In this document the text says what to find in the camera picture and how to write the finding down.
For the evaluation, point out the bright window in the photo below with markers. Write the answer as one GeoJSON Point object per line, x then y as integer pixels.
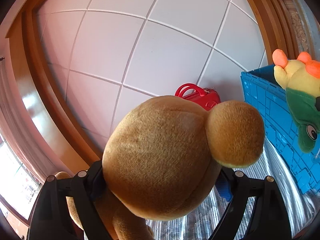
{"type": "Point", "coordinates": [15, 180]}

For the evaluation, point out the rolled patterned carpet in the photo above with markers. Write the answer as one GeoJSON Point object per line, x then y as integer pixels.
{"type": "Point", "coordinates": [297, 25]}

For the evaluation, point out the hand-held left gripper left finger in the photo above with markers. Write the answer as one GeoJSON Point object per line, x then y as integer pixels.
{"type": "Point", "coordinates": [92, 180]}

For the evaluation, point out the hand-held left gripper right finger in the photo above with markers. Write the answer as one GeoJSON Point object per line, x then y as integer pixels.
{"type": "Point", "coordinates": [226, 191]}

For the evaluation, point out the blue plastic crate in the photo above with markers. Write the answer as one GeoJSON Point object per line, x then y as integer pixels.
{"type": "Point", "coordinates": [272, 120]}

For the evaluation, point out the wooden door frame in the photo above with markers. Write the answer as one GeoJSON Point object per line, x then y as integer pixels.
{"type": "Point", "coordinates": [270, 17]}

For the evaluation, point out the brown bear plush toy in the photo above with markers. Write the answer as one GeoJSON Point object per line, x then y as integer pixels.
{"type": "Point", "coordinates": [162, 155]}

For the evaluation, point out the yellow green duck plush toy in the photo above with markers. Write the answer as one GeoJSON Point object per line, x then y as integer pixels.
{"type": "Point", "coordinates": [300, 100]}

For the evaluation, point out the wooden window frame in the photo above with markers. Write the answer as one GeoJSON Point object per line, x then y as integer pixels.
{"type": "Point", "coordinates": [50, 105]}

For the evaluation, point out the red bear-embossed suitcase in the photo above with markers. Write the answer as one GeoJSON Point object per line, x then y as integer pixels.
{"type": "Point", "coordinates": [202, 100]}

